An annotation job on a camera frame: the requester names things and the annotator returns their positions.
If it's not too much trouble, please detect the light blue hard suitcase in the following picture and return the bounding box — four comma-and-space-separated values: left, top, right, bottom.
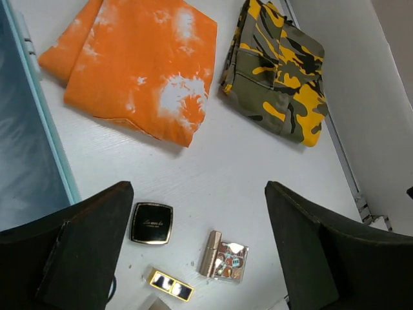
1, 1, 81, 231

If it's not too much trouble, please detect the aluminium table edge rail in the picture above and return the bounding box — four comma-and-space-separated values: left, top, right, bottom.
280, 0, 393, 232

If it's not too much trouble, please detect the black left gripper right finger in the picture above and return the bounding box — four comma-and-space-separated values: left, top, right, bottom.
265, 181, 412, 309

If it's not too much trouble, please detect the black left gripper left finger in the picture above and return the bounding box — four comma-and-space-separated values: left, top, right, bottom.
1, 181, 134, 309

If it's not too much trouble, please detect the yellow camouflage garment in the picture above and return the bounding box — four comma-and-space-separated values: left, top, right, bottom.
221, 1, 328, 147

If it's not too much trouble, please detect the black gold lipstick box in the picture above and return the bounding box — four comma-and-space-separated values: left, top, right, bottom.
147, 268, 194, 302

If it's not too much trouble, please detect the black square compact case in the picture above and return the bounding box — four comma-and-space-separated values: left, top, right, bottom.
130, 202, 174, 245

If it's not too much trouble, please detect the patterned eyeshadow palette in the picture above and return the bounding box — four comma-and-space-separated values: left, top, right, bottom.
212, 241, 249, 284

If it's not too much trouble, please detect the orange tie-dye shirt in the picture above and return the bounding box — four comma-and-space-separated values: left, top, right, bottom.
39, 1, 217, 147

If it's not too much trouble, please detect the rose gold lipstick tube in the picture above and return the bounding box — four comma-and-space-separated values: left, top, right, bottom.
199, 231, 222, 278

